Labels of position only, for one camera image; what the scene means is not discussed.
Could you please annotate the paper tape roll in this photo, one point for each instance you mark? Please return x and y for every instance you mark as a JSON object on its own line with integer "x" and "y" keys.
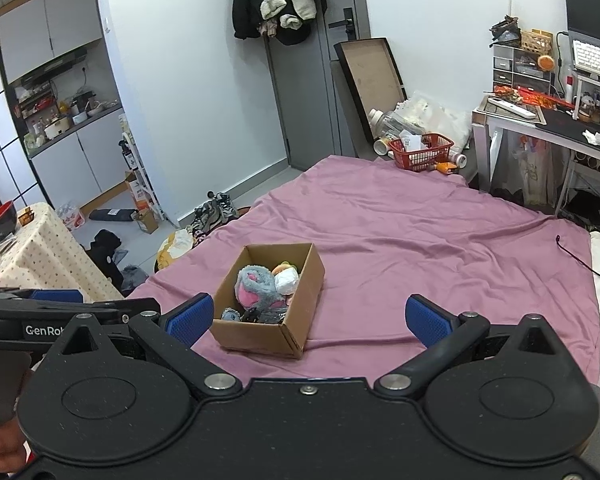
{"x": 382, "y": 146}

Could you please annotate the white plastic bag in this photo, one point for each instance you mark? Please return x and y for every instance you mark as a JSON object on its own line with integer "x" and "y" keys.
{"x": 428, "y": 113}

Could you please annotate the white keyboard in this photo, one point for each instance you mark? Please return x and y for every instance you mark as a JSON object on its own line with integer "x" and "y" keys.
{"x": 586, "y": 57}

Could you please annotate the brown cardboard box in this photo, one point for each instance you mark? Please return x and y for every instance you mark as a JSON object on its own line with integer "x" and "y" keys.
{"x": 288, "y": 338}

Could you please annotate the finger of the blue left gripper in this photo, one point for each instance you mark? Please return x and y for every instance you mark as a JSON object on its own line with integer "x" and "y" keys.
{"x": 57, "y": 295}

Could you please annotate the grey drawer organizer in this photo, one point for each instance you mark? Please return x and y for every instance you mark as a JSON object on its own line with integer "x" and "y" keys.
{"x": 516, "y": 68}

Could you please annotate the white desk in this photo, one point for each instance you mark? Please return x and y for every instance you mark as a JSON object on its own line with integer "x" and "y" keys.
{"x": 569, "y": 136}

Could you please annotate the orange bottle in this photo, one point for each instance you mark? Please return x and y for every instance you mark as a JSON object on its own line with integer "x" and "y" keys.
{"x": 445, "y": 167}

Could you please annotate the grey door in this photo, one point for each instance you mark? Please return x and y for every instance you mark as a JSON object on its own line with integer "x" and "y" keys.
{"x": 315, "y": 108}

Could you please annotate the black framed cork board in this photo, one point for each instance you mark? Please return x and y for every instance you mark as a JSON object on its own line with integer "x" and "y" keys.
{"x": 373, "y": 78}

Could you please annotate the pair of sneakers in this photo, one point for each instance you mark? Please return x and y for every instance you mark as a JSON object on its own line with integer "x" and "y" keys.
{"x": 217, "y": 211}

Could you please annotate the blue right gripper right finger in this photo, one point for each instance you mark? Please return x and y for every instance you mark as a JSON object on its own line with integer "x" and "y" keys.
{"x": 428, "y": 322}

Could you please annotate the hamburger plush toy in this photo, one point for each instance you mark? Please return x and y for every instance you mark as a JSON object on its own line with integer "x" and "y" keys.
{"x": 282, "y": 267}

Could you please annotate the red plastic basket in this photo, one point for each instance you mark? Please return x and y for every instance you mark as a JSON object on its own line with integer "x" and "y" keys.
{"x": 436, "y": 150}

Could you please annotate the dotted tablecloth table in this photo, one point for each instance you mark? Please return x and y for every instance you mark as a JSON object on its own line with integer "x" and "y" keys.
{"x": 47, "y": 256}

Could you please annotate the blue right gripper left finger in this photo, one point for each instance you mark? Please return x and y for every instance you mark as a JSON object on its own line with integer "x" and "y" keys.
{"x": 188, "y": 322}

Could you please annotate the white soft wad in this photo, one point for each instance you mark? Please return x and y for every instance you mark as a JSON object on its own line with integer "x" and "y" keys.
{"x": 287, "y": 282}

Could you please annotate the black stitched soft toy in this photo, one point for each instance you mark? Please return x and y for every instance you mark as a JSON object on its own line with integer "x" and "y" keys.
{"x": 251, "y": 315}

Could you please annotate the yellow white bag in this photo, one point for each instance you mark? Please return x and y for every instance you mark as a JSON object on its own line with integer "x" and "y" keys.
{"x": 174, "y": 247}

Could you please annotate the person's left hand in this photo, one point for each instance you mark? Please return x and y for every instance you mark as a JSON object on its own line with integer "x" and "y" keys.
{"x": 13, "y": 452}

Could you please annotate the white kitchen cabinet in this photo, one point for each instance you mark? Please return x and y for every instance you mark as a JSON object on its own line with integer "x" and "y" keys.
{"x": 55, "y": 58}

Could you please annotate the clear plastic bottle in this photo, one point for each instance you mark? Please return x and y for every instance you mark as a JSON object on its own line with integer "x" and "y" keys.
{"x": 385, "y": 124}

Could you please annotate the blue knitted soft toy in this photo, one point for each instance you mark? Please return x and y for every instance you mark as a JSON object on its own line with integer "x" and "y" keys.
{"x": 230, "y": 314}

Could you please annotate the small cardboard box on floor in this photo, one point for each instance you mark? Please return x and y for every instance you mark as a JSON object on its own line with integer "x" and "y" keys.
{"x": 146, "y": 220}

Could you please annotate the blue fluffy plush slipper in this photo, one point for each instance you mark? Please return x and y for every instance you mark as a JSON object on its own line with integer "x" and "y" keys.
{"x": 255, "y": 288}

